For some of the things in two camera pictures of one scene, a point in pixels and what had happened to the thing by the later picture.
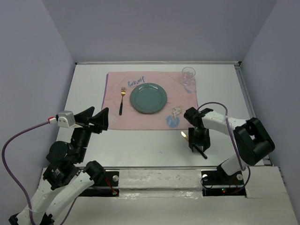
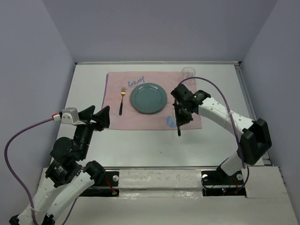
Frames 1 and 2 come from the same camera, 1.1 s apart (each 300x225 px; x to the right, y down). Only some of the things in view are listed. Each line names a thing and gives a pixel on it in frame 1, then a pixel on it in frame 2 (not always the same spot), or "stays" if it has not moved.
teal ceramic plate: (148, 98) stays
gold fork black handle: (123, 93) stays
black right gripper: (205, 142) to (180, 120)
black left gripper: (101, 119) stays
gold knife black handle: (203, 154) to (178, 129)
